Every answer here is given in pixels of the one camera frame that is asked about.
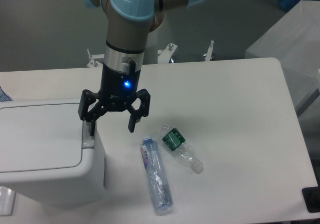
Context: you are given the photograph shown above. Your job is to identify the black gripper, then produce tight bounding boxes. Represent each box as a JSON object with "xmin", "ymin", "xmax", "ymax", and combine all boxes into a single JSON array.
[{"xmin": 78, "ymin": 63, "xmax": 151, "ymax": 136}]

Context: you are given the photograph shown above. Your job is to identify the white plastic trash can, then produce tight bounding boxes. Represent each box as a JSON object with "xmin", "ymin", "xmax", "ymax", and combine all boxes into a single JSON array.
[{"xmin": 0, "ymin": 99, "xmax": 106, "ymax": 205}]

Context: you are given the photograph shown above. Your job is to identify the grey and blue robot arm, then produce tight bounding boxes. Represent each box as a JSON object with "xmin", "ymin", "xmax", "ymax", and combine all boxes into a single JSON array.
[{"xmin": 78, "ymin": 0, "xmax": 204, "ymax": 135}]

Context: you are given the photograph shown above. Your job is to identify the clear bottle with green label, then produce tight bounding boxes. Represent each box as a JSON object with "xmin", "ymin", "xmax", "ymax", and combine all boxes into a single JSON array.
[{"xmin": 158, "ymin": 124, "xmax": 204, "ymax": 174}]

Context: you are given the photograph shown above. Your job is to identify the clear bottle with pink label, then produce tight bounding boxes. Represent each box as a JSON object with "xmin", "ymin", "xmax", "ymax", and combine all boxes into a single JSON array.
[{"xmin": 139, "ymin": 135, "xmax": 173, "ymax": 215}]

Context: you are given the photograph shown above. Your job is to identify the blue patterned bottle at edge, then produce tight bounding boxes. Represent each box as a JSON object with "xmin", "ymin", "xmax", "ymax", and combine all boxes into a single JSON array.
[{"xmin": 0, "ymin": 87, "xmax": 12, "ymax": 102}]

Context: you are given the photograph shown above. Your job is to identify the clear plastic sheet under bin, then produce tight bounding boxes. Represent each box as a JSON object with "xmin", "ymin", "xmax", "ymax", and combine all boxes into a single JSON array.
[{"xmin": 0, "ymin": 186, "xmax": 16, "ymax": 216}]

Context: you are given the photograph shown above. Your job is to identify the white covered side table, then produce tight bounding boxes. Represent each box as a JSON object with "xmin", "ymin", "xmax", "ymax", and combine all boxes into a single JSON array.
[{"xmin": 244, "ymin": 1, "xmax": 320, "ymax": 116}]

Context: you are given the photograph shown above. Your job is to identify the black device at table edge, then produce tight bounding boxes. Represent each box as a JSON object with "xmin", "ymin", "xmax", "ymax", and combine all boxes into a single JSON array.
[{"xmin": 302, "ymin": 186, "xmax": 320, "ymax": 213}]

